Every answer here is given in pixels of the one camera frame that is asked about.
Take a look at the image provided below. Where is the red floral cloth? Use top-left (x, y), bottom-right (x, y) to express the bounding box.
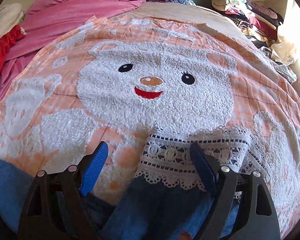
top-left (0, 25), bottom-right (27, 98)

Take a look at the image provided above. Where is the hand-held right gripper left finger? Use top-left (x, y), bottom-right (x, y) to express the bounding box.
top-left (17, 141), bottom-right (109, 240)

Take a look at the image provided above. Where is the white fluffy cloth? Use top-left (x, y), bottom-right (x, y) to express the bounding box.
top-left (0, 3), bottom-right (25, 48)

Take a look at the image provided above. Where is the beige bed sheet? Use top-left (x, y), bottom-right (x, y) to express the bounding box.
top-left (107, 2), bottom-right (243, 37)

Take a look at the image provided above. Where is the blue denim pants lace hem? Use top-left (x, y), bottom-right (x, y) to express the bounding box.
top-left (0, 124), bottom-right (268, 240)

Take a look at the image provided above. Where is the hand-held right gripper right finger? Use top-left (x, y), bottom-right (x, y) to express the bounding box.
top-left (189, 142), bottom-right (282, 240)

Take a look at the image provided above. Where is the cream cloth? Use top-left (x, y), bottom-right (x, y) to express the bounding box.
top-left (272, 0), bottom-right (300, 65)

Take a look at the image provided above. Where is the pink duvet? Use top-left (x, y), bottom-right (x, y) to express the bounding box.
top-left (0, 0), bottom-right (147, 105)

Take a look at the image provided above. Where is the pile of folded clothes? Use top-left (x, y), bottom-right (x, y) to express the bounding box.
top-left (211, 0), bottom-right (285, 48)

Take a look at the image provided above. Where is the peach bear printed blanket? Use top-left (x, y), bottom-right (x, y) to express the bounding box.
top-left (0, 15), bottom-right (300, 240)

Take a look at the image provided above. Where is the grey striped garment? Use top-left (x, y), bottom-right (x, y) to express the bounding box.
top-left (260, 46), bottom-right (298, 83)

